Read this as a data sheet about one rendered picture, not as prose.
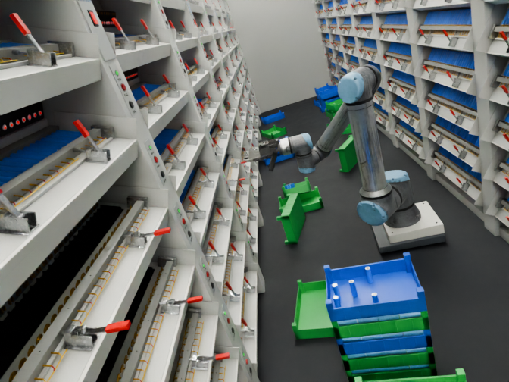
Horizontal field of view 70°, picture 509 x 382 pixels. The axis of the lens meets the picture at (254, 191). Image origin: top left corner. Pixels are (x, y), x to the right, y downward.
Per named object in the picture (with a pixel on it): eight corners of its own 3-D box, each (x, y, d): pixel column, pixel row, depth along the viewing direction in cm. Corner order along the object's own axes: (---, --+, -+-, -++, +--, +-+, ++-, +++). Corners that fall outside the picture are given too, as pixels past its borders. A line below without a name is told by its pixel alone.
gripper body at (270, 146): (257, 142, 202) (278, 137, 201) (260, 156, 205) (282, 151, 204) (257, 146, 195) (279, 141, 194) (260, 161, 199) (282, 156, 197)
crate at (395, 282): (411, 269, 131) (408, 251, 128) (427, 311, 113) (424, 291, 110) (328, 281, 139) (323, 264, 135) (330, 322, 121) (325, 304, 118)
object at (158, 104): (188, 101, 153) (188, 67, 147) (148, 145, 98) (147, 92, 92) (139, 97, 152) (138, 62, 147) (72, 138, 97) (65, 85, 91)
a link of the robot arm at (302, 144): (314, 151, 196) (311, 134, 191) (291, 158, 197) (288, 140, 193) (312, 145, 204) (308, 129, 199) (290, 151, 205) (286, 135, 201)
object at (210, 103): (220, 109, 224) (220, 86, 218) (207, 137, 169) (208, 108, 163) (186, 106, 223) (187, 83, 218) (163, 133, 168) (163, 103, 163)
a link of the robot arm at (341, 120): (376, 52, 164) (315, 145, 219) (361, 60, 157) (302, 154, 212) (395, 68, 161) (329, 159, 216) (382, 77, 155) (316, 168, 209)
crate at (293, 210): (305, 217, 250) (295, 218, 253) (298, 192, 242) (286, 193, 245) (297, 243, 225) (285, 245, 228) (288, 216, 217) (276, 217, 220)
